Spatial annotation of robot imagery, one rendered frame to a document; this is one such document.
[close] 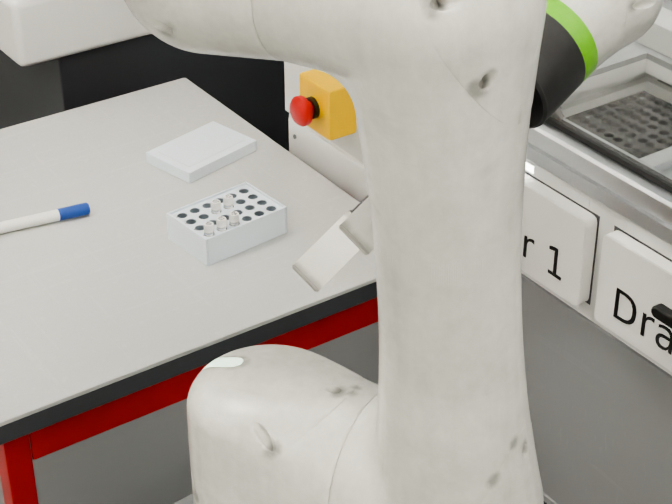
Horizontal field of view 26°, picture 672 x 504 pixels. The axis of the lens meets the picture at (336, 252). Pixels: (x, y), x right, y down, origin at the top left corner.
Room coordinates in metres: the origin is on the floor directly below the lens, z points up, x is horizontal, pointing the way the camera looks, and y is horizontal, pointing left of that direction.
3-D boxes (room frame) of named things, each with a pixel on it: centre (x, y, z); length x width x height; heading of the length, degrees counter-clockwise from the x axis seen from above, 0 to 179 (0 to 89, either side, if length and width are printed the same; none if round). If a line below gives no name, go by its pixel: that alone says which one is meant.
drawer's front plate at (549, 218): (1.44, -0.19, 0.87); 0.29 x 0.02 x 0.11; 35
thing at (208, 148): (1.77, 0.18, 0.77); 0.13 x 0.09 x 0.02; 138
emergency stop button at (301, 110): (1.68, 0.04, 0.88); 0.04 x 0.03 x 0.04; 35
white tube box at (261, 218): (1.56, 0.14, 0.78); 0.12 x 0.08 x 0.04; 130
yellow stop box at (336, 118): (1.70, 0.01, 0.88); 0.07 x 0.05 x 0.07; 35
